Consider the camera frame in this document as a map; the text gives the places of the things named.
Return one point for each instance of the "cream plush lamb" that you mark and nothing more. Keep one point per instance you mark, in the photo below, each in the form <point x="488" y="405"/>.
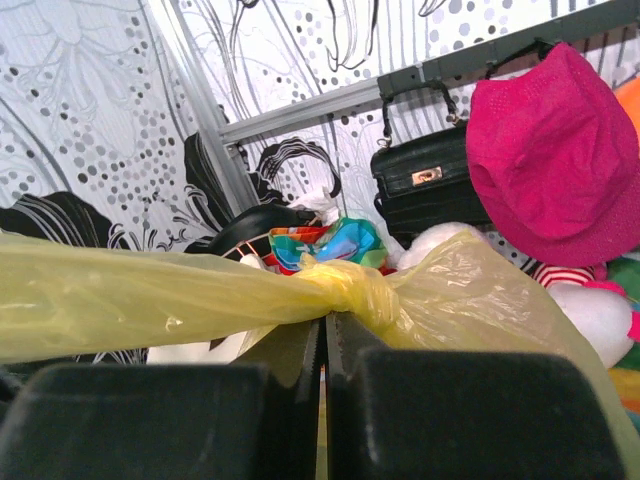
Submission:
<point x="428" y="240"/>

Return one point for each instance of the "orange plush toy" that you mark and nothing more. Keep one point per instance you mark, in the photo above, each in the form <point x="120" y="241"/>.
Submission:
<point x="628" y="96"/>

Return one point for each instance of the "rainbow striped cloth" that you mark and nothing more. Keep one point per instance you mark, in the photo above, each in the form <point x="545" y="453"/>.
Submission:
<point x="627" y="385"/>

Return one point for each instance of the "cream canvas tote bag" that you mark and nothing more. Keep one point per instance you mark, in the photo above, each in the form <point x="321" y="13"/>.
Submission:
<point x="200" y="352"/>

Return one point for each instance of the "colorful printed bag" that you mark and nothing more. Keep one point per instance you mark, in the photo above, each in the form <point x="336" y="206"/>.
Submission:
<point x="348" y="239"/>

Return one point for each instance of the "magenta cloth bag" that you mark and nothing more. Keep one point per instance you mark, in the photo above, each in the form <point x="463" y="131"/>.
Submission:
<point x="554" y="159"/>

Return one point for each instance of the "black leather handbag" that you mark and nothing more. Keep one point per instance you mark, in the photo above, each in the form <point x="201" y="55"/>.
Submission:
<point x="426" y="181"/>

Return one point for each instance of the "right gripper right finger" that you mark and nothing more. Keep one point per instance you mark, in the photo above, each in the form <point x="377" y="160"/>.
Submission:
<point x="417" y="414"/>

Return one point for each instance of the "yellow trash bag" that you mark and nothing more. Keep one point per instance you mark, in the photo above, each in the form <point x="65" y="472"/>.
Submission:
<point x="59" y="300"/>

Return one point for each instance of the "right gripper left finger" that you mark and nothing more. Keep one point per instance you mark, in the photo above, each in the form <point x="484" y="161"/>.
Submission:
<point x="255" y="418"/>

